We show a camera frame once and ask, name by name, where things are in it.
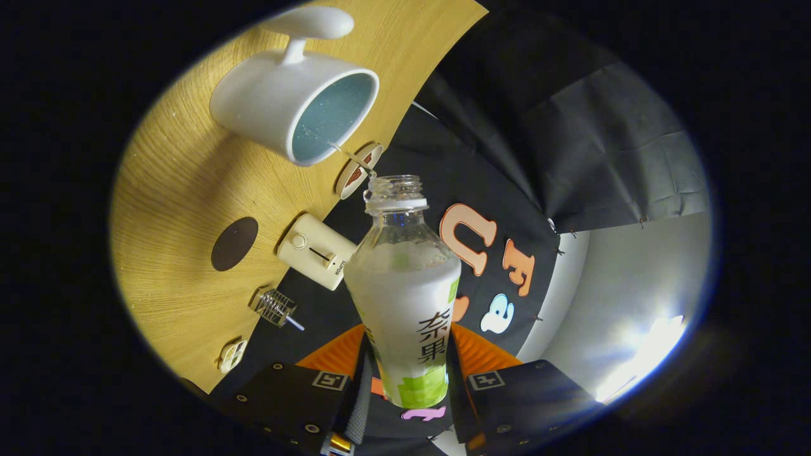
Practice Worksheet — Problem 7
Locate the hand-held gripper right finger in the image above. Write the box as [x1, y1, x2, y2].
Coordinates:
[447, 323, 599, 453]

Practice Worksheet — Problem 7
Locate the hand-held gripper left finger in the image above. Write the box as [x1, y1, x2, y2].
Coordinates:
[212, 324, 374, 456]

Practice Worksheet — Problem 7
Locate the clear plastic juice bottle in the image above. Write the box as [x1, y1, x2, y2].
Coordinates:
[343, 175, 462, 409]

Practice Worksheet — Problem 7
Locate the dark brown round coaster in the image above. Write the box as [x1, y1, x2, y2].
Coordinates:
[210, 217, 259, 272]

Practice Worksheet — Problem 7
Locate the clear juice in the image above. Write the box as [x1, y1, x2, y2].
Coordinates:
[328, 142, 378, 178]

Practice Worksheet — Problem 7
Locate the white cup with blue inside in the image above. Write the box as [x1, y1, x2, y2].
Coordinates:
[209, 6, 381, 167]

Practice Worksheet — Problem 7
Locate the small white patterned dish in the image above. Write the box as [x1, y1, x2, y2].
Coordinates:
[217, 339, 248, 374]

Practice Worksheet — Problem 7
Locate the large ceiling light panel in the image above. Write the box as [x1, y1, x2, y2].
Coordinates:
[596, 315, 686, 403]

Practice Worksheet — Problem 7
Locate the small cream toaster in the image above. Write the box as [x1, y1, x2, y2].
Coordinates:
[277, 213, 357, 291]

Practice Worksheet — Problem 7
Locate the small white oval dish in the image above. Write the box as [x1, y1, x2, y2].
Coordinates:
[335, 142, 385, 201]

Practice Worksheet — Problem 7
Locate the wooden table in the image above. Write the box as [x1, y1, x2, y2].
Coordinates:
[109, 0, 490, 393]

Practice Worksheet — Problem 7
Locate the metal wire holder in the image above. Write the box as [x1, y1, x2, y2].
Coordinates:
[249, 288, 297, 328]

